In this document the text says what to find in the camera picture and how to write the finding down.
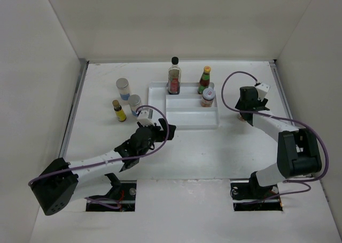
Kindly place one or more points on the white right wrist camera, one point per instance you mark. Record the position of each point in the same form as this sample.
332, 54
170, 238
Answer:
262, 88

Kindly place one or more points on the small yellow label bottle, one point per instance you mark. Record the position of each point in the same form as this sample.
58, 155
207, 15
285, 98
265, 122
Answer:
119, 111

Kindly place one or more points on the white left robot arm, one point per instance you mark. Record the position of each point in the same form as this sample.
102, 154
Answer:
61, 181

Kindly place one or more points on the metal rail right edge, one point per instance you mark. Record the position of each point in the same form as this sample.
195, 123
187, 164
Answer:
280, 89

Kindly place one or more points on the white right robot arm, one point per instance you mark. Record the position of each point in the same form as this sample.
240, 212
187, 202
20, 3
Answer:
297, 148

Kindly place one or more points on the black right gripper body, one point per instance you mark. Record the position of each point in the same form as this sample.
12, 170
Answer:
263, 102

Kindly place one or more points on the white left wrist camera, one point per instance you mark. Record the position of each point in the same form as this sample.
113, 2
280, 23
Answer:
145, 117

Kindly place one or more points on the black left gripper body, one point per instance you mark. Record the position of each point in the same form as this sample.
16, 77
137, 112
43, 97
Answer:
155, 138

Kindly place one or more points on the dark sauce bottle black cap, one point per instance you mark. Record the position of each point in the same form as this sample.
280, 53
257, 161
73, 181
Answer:
174, 77

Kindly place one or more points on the metal rail edge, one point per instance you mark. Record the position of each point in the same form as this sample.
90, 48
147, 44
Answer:
280, 89
73, 109

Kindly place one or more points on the red chili sauce bottle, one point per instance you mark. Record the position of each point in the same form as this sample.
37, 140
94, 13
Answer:
204, 80

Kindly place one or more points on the metal rail left edge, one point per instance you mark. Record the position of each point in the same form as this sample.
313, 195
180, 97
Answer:
73, 109

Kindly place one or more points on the white divided plastic tray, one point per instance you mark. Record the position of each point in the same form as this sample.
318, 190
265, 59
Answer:
183, 110

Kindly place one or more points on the white jar silver lid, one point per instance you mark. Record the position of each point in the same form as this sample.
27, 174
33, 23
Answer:
134, 102
122, 85

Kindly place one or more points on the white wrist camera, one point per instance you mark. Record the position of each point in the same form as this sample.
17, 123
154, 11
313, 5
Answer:
262, 88
145, 117

